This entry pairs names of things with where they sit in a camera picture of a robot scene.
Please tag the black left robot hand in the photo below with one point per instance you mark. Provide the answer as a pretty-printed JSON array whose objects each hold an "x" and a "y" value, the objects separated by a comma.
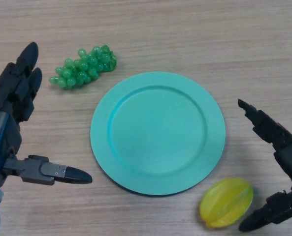
[{"x": 3, "y": 137}]

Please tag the yellow starfruit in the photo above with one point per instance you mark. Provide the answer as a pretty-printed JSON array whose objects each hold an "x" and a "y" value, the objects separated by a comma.
[{"x": 225, "y": 204}]

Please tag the teal round plate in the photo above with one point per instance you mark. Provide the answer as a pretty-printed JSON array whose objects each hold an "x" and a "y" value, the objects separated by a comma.
[{"x": 158, "y": 134}]

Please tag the green grape bunch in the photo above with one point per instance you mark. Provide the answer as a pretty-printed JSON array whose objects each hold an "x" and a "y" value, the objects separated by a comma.
[{"x": 84, "y": 67}]

